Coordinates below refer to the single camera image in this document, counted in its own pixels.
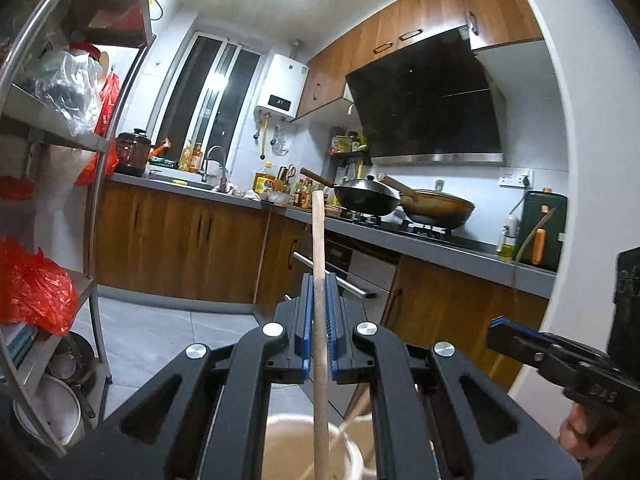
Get clear plastic bag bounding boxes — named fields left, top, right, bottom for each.
left=34, top=50, right=104, bottom=137

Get dark red pressure cooker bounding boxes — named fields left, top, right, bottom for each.
left=115, top=129, right=153, bottom=177

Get brown wok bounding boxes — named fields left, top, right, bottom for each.
left=382, top=175, right=476, bottom=229

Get long wooden chopstick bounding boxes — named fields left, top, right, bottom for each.
left=311, top=189, right=332, bottom=480

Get built-in oven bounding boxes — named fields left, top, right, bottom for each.
left=292, top=232, right=402, bottom=327

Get small red plastic bag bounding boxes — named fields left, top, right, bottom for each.
left=0, top=175, right=37, bottom=202

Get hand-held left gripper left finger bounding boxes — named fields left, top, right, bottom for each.
left=52, top=274, right=316, bottom=480

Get metal shelf rack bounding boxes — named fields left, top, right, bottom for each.
left=0, top=0, right=157, bottom=457

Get metal faucet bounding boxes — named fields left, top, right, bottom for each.
left=202, top=145, right=229, bottom=192

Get small oil bottle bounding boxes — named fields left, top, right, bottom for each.
left=497, top=215, right=519, bottom=262

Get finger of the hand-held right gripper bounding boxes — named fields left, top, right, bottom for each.
left=487, top=316, right=617, bottom=391

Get metal pot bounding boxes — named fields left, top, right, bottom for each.
left=42, top=332, right=97, bottom=382

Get gas stove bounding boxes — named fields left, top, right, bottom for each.
left=345, top=212, right=482, bottom=247

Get hanging red plastic bag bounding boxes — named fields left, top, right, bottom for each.
left=75, top=72, right=122, bottom=187

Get large red plastic bag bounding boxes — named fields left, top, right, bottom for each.
left=0, top=237, right=79, bottom=337

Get thin wooden chopstick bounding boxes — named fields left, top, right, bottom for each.
left=336, top=384, right=375, bottom=436

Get white pot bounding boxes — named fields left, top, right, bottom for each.
left=12, top=375, right=84, bottom=449

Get white water heater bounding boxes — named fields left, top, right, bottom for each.
left=253, top=52, right=309, bottom=122

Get sliding glass window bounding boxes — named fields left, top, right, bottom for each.
left=149, top=30, right=269, bottom=192

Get wooden upper cabinets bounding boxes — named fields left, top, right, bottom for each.
left=292, top=0, right=546, bottom=122

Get large yellow oil bottle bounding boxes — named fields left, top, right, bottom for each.
left=253, top=161, right=277, bottom=195

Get black spice rack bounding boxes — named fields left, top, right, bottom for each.
left=327, top=129, right=374, bottom=169

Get white wall outlet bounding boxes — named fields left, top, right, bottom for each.
left=498, top=169, right=535, bottom=187

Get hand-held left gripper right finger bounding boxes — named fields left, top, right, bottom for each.
left=325, top=274, right=583, bottom=480

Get person's right hand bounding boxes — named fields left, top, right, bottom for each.
left=557, top=402, right=621, bottom=463

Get black wok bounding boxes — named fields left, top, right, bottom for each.
left=300, top=167, right=402, bottom=217

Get dark green kitchen appliance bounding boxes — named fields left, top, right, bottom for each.
left=515, top=189, right=569, bottom=272

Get white floral ceramic utensil holder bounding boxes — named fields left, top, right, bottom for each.
left=260, top=412, right=368, bottom=480

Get black range hood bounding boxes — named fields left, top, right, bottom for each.
left=345, top=25, right=507, bottom=167

